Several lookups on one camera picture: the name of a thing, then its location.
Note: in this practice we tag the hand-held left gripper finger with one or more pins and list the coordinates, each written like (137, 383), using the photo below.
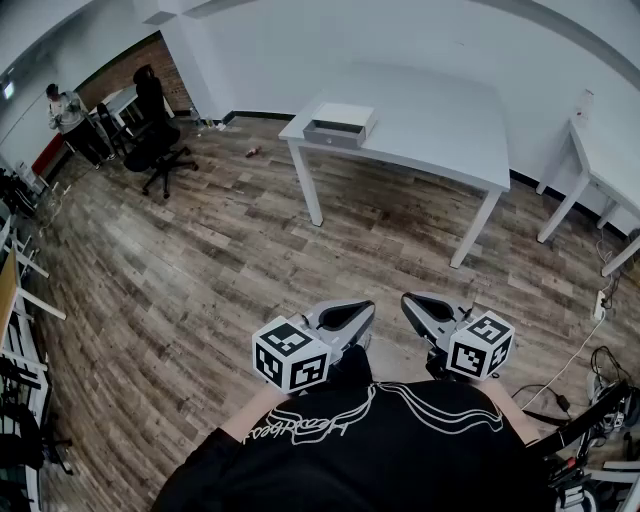
(362, 330)
(350, 303)

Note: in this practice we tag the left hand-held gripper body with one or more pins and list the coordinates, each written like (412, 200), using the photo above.
(292, 355)

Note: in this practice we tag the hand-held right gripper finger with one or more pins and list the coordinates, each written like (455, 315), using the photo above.
(435, 297)
(425, 330)

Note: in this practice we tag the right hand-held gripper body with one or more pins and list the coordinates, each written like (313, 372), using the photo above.
(480, 352)

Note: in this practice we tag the grey box with logo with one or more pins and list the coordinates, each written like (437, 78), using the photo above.
(332, 137)

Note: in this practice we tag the white drawer box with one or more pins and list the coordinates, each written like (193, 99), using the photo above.
(347, 114)

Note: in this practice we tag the person's right forearm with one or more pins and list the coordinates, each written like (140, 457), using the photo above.
(520, 415)

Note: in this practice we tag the person's left forearm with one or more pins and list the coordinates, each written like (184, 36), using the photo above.
(250, 412)

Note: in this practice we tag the person's black printed shirt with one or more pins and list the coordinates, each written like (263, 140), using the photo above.
(380, 450)

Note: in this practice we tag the black tripod stand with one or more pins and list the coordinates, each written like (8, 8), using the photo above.
(585, 420)

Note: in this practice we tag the white power strip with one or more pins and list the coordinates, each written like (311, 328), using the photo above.
(599, 306)

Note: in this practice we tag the bottle lying on floor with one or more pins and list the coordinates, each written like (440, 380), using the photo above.
(253, 151)

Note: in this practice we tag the large white table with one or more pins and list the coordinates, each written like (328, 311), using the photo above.
(430, 115)

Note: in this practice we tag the white side table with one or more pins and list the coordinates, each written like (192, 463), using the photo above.
(605, 155)

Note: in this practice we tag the clear water bottle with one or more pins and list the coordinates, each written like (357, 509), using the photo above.
(198, 120)

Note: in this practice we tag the black office chair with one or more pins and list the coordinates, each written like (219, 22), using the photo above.
(152, 140)

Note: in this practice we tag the white metal rack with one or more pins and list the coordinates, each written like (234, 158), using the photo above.
(22, 350)

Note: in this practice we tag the black slim chair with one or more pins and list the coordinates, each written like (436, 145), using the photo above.
(111, 127)

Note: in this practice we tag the wooden board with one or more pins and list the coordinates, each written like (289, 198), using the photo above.
(7, 295)

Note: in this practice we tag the white background desk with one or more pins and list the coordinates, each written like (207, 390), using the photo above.
(125, 100)

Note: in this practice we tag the red low cabinet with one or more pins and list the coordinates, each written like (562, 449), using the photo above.
(47, 155)

